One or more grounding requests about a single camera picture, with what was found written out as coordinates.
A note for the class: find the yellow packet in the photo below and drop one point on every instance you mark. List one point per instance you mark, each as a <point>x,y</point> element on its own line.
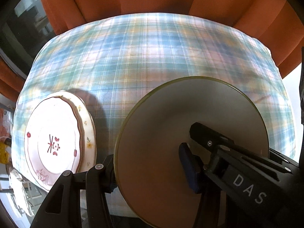
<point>4,153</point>

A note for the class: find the plaid tablecloth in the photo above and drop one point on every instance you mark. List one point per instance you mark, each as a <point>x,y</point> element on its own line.
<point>142,52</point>

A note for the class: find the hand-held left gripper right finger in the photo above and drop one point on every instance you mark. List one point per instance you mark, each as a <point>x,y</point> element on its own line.
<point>191,168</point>

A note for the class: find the white plastic bag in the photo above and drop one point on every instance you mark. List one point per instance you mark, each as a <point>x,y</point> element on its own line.
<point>20,190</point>

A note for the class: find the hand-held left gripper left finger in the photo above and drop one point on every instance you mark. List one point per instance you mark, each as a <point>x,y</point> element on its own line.
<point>105,173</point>

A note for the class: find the dark glass window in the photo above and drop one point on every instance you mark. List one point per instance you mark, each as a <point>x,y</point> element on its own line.
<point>21,23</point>

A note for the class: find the white blue floral bowl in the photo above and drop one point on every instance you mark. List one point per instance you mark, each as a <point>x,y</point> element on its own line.
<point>166,114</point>

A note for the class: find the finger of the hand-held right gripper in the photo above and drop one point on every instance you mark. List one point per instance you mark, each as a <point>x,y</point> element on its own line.
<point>204,133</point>
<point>282,160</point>

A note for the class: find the orange plastic bag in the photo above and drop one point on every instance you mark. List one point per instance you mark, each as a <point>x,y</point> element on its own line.
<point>5,123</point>

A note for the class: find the red rimmed pink plate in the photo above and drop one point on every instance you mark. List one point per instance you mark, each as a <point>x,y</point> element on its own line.
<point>52,128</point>

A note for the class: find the large yellow floral plate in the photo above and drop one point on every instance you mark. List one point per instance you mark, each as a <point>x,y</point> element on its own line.
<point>89,133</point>

